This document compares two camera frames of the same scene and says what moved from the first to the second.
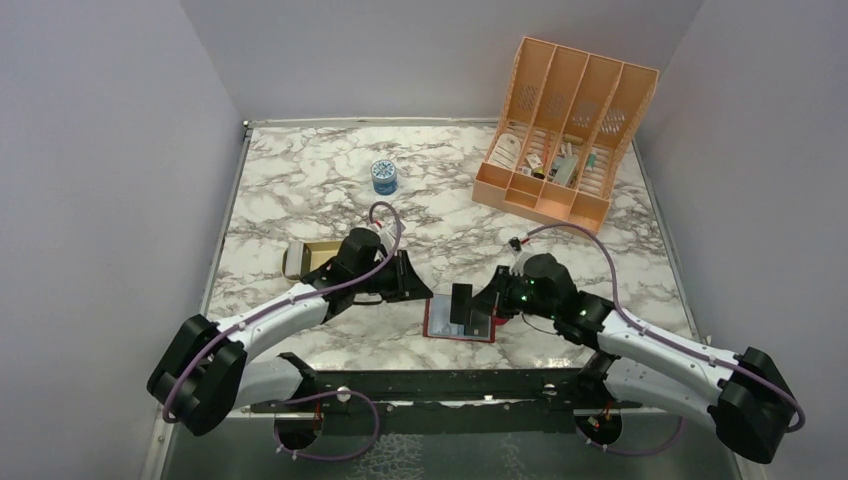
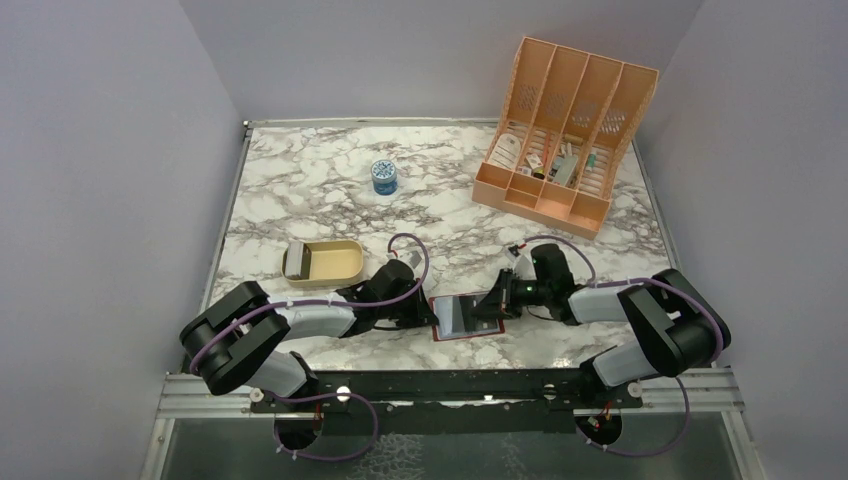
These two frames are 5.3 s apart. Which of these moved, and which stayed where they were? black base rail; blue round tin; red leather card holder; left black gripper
Moved: left black gripper
Stayed: red leather card holder; blue round tin; black base rail
